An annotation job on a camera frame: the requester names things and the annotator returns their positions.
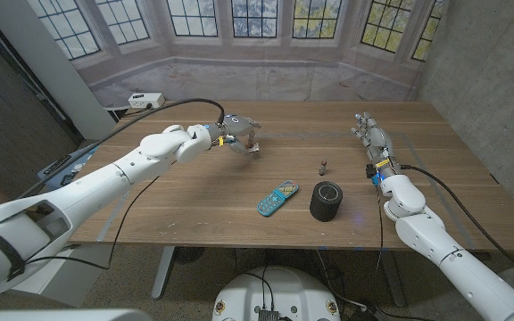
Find black cylindrical speaker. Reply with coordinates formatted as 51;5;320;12
309;180;344;223

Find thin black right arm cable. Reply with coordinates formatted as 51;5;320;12
375;186;386;309

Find printed window backdrop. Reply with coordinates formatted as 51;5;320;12
24;0;450;109

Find grey metal table leg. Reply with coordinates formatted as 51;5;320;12
377;250;406;308
151;246;177;300

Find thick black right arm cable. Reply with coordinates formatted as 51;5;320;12
399;163;514;284

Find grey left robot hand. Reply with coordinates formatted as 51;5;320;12
214;113;262;157

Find black TV remote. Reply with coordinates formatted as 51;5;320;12
44;154;72;176

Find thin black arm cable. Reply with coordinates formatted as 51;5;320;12
375;186;386;309
23;174;161;271

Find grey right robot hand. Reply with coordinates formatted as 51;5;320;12
350;111;403;179

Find black round floor fan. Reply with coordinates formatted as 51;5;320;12
174;246;207;266

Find blue toy flip phone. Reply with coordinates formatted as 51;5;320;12
256;179;300;218

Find blue items on side stand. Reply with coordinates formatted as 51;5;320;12
37;143;101;188

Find white power strip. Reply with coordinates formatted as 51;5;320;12
128;92;166;111

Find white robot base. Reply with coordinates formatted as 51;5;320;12
211;266;342;321

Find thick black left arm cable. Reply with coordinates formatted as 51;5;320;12
15;97;226;201

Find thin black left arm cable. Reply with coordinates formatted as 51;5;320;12
23;174;161;271

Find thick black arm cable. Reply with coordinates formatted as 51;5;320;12
399;163;514;284
15;97;226;201

